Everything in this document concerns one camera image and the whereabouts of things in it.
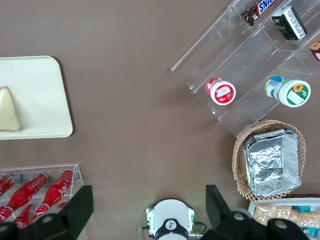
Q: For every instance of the clear acrylic stepped shelf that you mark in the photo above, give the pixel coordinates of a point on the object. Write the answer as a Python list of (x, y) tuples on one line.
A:
[(237, 57)]

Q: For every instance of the black drink carton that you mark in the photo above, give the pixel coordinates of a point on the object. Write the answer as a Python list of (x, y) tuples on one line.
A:
[(290, 22)]

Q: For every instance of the cream plastic tray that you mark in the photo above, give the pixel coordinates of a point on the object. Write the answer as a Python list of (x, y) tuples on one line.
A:
[(37, 87)]

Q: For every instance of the red strawberry yogurt cup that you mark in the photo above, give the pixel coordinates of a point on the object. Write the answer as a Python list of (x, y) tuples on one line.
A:
[(222, 92)]

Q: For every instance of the red cola bottle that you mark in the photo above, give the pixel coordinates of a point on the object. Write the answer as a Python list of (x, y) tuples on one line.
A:
[(25, 192), (5, 185), (57, 190), (25, 217)]

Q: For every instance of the clear acrylic bottle box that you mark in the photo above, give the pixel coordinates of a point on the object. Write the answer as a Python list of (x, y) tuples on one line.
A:
[(77, 172)]

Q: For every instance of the brown snickers chocolate bar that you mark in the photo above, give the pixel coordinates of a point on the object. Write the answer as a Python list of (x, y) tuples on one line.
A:
[(265, 6)]

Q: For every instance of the light woven wicker basket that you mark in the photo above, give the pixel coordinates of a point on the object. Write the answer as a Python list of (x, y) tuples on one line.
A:
[(240, 160)]

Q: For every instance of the green sunflower label cup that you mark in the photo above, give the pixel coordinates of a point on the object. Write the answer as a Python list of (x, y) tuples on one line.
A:
[(295, 93)]

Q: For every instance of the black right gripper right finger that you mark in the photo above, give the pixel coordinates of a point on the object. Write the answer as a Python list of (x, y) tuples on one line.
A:
[(216, 205)]

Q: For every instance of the white plastic snack bin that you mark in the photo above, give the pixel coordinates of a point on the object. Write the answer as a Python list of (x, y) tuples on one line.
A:
[(275, 201)]

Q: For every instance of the dark red snack packet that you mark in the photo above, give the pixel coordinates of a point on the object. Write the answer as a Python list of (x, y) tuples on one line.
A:
[(316, 50)]

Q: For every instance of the clear bag of peanuts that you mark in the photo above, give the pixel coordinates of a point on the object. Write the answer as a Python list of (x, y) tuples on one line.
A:
[(275, 212)]

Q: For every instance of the aluminium foil container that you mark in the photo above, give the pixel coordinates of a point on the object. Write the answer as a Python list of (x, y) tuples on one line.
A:
[(270, 162)]

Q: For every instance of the teal snack packet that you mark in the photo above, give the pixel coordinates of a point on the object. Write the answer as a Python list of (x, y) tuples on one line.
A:
[(301, 209), (307, 231)]

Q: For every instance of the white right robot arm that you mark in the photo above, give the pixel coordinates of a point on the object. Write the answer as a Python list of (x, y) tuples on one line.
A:
[(170, 212)]

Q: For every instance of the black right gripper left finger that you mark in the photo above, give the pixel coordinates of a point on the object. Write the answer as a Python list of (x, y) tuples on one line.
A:
[(77, 207)]

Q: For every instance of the triangle sandwich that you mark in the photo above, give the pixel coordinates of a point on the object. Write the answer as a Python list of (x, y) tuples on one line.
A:
[(7, 112)]

